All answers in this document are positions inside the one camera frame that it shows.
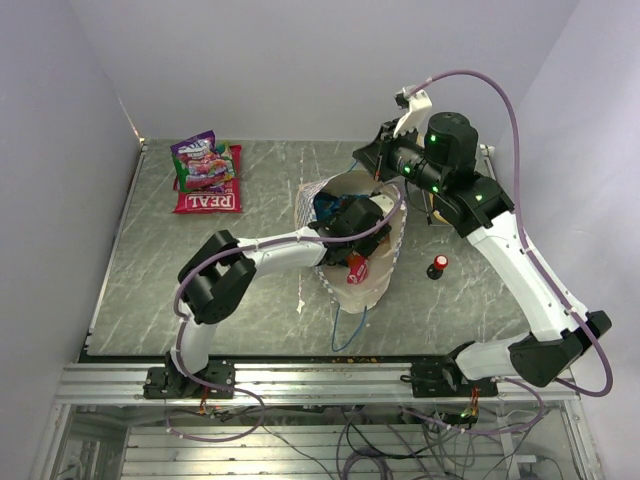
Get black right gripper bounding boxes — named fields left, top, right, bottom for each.
left=354, top=118, right=446, bottom=195

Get blue snack bag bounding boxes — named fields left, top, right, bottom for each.
left=313, top=192, right=358, bottom=221

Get blue checkered paper bag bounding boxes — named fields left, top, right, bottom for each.
left=294, top=170, right=407, bottom=339

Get red REAL crisps bag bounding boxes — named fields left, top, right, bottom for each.
left=173, top=143, right=242, bottom=214

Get green candy bag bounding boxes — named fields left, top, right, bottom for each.
left=172, top=142, right=236, bottom=194

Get red pink candy bag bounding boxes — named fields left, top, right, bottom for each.
left=173, top=149, right=235, bottom=194

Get orange Fox's candy bag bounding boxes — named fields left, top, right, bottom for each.
left=346, top=238, right=390, bottom=285

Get purple Fox's candy bag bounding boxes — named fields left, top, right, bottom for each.
left=170, top=130, right=216, bottom=162

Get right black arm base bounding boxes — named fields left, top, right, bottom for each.
left=400, top=356, right=498, bottom=398

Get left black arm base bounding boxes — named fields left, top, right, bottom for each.
left=143, top=361, right=235, bottom=400

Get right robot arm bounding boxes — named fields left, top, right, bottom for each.
left=353, top=112, right=612, bottom=396

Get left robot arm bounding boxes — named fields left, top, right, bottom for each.
left=166, top=193, right=404, bottom=397

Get black whiteboard stand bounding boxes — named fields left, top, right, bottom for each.
left=421, top=189, right=433, bottom=225

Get red emergency stop button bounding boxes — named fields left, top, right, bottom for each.
left=426, top=255, right=449, bottom=280

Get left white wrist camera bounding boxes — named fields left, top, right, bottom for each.
left=370, top=193, right=398, bottom=217

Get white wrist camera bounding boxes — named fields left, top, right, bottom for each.
left=393, top=89, right=433, bottom=138
left=370, top=193, right=398, bottom=217

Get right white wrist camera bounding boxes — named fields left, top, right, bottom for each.
left=393, top=89, right=433, bottom=138

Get aluminium frame rail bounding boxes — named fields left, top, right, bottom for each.
left=53, top=362, right=576, bottom=406

